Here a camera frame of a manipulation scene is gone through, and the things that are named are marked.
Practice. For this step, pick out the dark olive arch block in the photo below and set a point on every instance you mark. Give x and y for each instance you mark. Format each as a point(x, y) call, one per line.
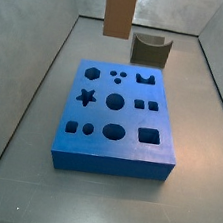
point(150, 50)

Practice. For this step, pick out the blue shape sorter block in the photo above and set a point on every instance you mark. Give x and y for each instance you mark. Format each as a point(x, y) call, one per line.
point(115, 121)

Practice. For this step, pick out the brown rectangular bar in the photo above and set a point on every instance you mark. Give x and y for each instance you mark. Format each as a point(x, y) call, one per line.
point(118, 18)

